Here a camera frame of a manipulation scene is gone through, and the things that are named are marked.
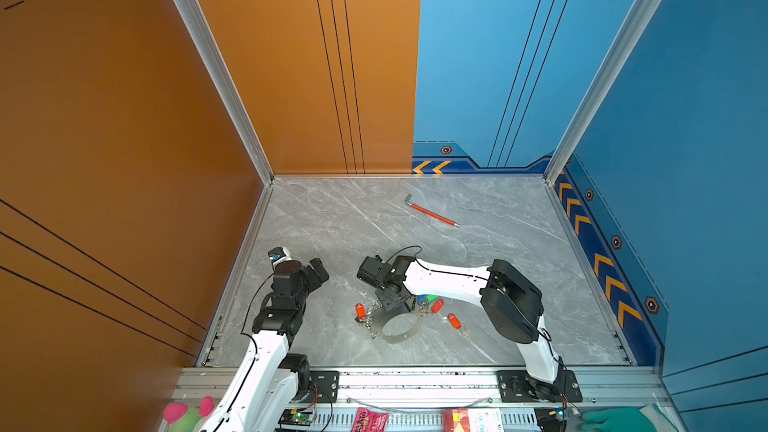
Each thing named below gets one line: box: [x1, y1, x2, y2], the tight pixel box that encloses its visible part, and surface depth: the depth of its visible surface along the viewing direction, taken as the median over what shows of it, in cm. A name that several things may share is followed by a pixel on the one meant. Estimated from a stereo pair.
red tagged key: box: [447, 313, 463, 330], surface depth 86 cm
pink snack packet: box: [351, 407, 390, 432], surface depth 70 cm
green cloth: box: [580, 407, 655, 432], surface depth 69 cm
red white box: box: [442, 408, 505, 432], surface depth 67 cm
